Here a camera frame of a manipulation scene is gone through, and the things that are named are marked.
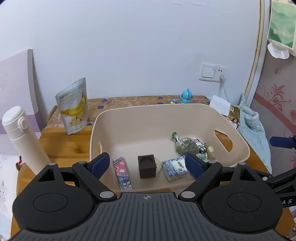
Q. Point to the green tea packet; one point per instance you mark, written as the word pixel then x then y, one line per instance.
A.
pixel 185 145

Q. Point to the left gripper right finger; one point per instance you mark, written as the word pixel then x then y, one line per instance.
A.
pixel 206 191

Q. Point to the lilac board leaning on wall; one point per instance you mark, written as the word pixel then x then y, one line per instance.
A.
pixel 17 88

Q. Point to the banana chips snack bag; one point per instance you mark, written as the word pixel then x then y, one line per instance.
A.
pixel 73 106

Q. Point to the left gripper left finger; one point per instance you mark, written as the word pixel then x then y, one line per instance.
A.
pixel 59 199

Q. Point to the pink red cartoon box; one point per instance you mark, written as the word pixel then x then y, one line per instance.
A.
pixel 122 174

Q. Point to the beige plastic storage bin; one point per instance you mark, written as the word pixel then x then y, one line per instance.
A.
pixel 146 130

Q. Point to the blue cartoon figurine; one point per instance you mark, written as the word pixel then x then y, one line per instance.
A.
pixel 186 96

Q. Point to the green tissue pack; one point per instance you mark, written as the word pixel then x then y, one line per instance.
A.
pixel 281 33

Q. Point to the light blue blanket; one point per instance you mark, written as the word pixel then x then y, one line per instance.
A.
pixel 253 131

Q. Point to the white thermos bottle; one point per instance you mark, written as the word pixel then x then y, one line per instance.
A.
pixel 17 126

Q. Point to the white gold snack box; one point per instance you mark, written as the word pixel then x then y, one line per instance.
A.
pixel 234 116

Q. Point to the blue white patterned packet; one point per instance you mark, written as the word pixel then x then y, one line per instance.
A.
pixel 175 168

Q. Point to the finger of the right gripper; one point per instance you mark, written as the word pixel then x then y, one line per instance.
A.
pixel 283 142

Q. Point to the white paper sheet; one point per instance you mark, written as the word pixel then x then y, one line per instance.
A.
pixel 220 105

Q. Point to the black cube box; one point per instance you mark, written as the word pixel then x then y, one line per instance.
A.
pixel 147 166

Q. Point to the dark cartoon card box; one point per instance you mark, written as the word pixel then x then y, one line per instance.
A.
pixel 201 147

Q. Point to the round cream tin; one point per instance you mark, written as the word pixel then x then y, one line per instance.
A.
pixel 158 166

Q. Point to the white wall switch socket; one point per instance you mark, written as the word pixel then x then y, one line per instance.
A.
pixel 212 73

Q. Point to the patterned table mat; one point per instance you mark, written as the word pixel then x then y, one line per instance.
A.
pixel 99 105

